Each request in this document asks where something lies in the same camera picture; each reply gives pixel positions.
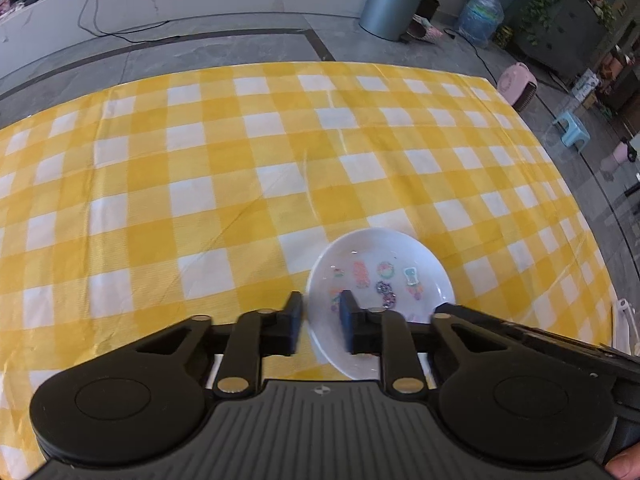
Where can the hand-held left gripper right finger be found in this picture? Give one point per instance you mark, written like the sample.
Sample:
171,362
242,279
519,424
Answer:
347,325

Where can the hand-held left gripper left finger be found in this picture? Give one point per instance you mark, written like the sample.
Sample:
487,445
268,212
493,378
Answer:
295,325

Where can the small white sticker plate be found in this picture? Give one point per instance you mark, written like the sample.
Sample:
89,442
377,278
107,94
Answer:
380,255

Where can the person's right hand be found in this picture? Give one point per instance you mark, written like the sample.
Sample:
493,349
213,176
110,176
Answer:
626,466

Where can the yellow checked tablecloth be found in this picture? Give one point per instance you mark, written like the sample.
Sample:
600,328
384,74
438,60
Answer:
200,185

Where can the light blue plastic stool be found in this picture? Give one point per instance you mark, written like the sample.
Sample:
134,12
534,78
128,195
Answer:
570,127

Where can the pink space heater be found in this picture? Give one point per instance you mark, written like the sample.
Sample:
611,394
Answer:
517,85

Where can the pink patterned slippers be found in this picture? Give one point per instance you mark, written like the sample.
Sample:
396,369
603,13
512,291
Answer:
425,30

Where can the grey metal trash can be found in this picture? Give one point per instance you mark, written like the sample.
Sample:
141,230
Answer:
392,2

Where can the blue water jug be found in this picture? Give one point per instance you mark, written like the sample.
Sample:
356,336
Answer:
480,15

